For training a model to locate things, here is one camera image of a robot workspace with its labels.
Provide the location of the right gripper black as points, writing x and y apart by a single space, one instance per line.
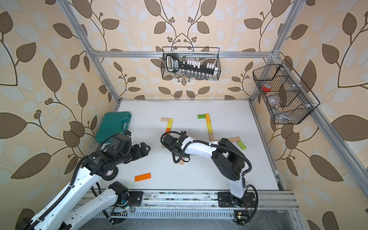
173 151

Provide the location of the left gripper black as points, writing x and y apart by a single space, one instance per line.
138 153

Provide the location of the yellow block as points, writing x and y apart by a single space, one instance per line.
209 127
170 122

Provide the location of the orange-yellow block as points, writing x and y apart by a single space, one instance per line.
208 120

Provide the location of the light green block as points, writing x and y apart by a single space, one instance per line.
241 145

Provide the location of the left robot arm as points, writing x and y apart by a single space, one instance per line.
60 213

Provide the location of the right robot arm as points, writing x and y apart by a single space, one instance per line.
229 160

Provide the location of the green plastic tool case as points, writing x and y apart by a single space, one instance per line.
113 123

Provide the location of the black tape roll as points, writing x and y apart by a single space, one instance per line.
110 175

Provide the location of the black socket holder tool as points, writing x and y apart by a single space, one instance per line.
173 64

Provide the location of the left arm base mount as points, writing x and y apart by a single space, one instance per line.
129 199

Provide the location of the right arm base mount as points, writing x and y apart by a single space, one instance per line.
227 200

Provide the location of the back wire basket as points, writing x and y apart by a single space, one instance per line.
202 54

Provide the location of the wire basket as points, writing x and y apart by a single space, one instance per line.
291 99
202 54

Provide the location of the right wire basket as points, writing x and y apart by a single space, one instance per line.
291 99

